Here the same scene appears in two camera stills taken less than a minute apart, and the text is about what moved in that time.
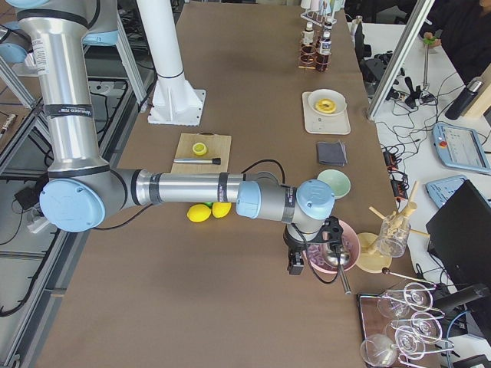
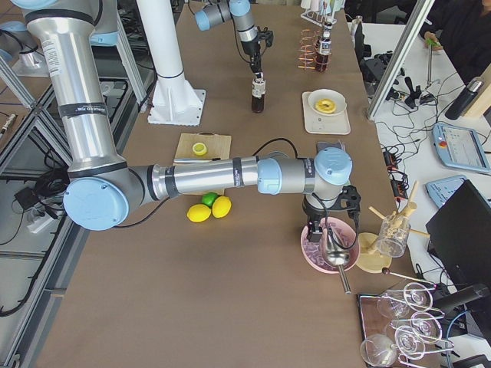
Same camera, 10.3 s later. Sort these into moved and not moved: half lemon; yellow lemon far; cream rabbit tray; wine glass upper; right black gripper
Moved: right black gripper
Not moved: cream rabbit tray; yellow lemon far; half lemon; wine glass upper
